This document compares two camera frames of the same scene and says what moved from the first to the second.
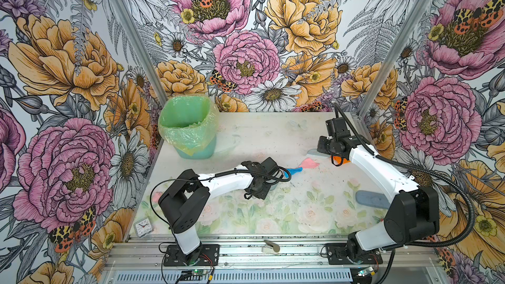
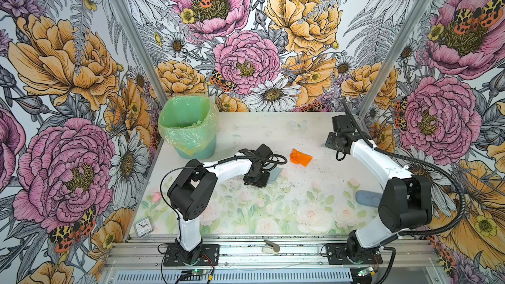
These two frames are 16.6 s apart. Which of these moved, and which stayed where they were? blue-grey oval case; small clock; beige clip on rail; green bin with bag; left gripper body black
Moved: left gripper body black
Stayed: small clock; blue-grey oval case; beige clip on rail; green bin with bag
